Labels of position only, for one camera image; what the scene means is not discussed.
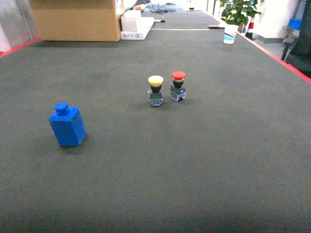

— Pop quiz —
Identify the yellow mushroom push button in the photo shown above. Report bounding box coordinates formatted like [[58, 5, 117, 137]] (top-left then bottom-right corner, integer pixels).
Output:
[[148, 75, 163, 107]]

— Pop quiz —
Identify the white flat box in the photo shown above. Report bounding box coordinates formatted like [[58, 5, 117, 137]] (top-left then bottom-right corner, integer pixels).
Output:
[[121, 10, 154, 40]]

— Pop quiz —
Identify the green potted plant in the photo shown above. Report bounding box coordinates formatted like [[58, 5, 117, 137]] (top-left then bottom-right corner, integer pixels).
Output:
[[220, 0, 261, 27]]

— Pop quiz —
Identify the white paper cup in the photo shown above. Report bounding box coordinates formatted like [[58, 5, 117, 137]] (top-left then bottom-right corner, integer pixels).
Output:
[[223, 24, 238, 44]]

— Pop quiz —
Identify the red mushroom push button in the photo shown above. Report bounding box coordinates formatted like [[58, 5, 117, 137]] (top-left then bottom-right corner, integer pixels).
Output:
[[170, 71, 186, 102]]

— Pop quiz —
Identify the red white traffic cone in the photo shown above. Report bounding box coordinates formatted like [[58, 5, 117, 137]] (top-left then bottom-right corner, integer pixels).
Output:
[[245, 16, 255, 40]]

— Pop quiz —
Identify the large cardboard box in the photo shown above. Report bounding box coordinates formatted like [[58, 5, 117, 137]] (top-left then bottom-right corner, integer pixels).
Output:
[[29, 0, 124, 42]]

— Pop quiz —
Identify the blue plastic block part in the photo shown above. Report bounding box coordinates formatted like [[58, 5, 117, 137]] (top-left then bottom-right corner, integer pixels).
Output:
[[49, 102, 86, 146]]

